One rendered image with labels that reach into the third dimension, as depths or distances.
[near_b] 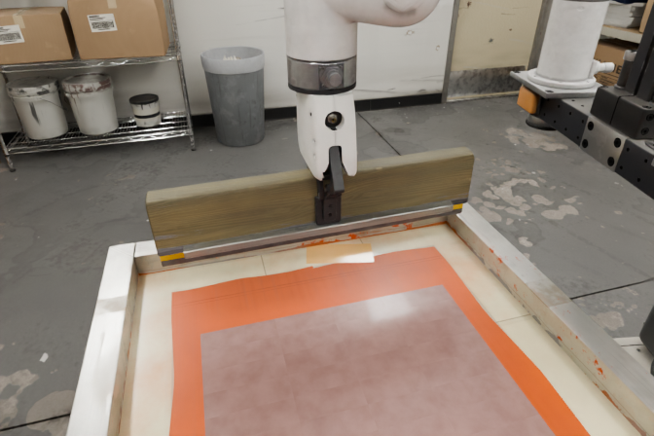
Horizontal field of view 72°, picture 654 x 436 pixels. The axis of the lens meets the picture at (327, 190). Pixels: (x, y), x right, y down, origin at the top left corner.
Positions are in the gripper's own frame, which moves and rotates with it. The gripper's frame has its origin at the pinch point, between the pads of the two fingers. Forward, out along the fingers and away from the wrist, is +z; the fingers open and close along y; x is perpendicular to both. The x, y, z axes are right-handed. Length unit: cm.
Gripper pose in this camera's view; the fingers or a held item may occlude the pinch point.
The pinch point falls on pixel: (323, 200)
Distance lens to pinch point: 56.6
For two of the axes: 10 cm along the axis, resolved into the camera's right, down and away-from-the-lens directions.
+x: -9.6, 1.4, -2.3
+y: -2.7, -4.7, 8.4
